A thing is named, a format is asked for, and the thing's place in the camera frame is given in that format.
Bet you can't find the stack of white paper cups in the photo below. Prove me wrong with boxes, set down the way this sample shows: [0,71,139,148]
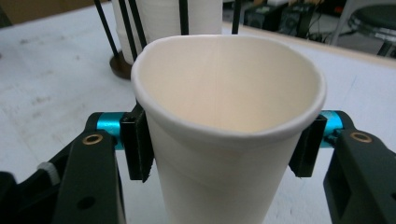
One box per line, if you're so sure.
[111,0,142,65]
[136,0,224,45]

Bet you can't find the round stool with metal legs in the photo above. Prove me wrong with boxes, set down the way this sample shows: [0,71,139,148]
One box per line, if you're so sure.
[330,0,396,59]

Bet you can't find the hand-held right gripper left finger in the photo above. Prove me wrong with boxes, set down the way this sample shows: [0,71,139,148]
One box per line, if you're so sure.
[96,102,155,184]

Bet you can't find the dark equipment boxes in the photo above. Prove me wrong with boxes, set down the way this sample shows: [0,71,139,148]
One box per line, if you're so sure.
[242,2,316,39]

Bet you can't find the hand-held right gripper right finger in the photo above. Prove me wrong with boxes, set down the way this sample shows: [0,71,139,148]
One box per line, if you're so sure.
[288,110,344,178]

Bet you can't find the white paper cup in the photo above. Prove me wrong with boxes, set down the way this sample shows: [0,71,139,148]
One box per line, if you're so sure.
[130,34,328,224]

